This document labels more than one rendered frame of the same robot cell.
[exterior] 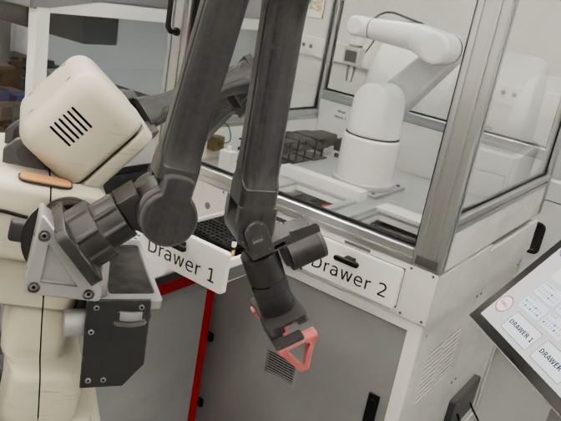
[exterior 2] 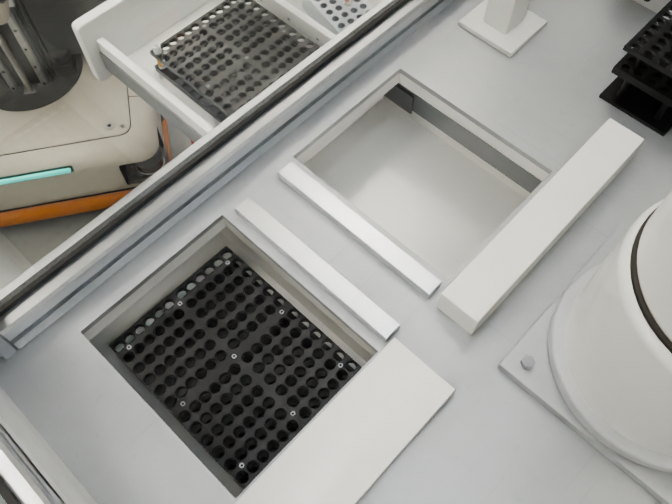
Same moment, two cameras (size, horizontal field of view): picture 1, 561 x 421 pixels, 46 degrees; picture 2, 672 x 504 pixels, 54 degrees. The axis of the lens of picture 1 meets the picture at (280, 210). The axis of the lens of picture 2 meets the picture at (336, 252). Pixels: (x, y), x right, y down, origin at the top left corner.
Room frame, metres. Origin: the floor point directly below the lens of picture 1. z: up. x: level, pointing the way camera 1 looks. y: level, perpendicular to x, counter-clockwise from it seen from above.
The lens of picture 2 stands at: (1.98, -0.55, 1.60)
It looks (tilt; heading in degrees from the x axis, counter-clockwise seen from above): 61 degrees down; 101
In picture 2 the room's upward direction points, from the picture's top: straight up
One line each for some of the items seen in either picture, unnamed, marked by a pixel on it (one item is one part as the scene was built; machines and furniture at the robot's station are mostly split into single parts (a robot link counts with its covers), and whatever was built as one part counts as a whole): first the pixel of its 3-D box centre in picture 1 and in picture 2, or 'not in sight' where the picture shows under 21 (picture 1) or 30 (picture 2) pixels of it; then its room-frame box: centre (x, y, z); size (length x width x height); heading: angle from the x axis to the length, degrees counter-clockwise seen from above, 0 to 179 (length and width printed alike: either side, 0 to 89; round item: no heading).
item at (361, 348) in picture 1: (328, 327); not in sight; (2.20, -0.25, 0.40); 1.03 x 0.95 x 0.80; 57
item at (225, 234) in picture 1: (233, 239); not in sight; (1.72, 0.12, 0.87); 0.22 x 0.18 x 0.06; 147
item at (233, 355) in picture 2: not in sight; (237, 365); (1.82, -0.32, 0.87); 0.22 x 0.18 x 0.06; 147
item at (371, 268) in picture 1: (351, 268); not in sight; (1.65, -0.21, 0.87); 0.29 x 0.02 x 0.11; 57
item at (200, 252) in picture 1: (183, 253); not in sight; (1.55, 0.22, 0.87); 0.29 x 0.02 x 0.11; 57
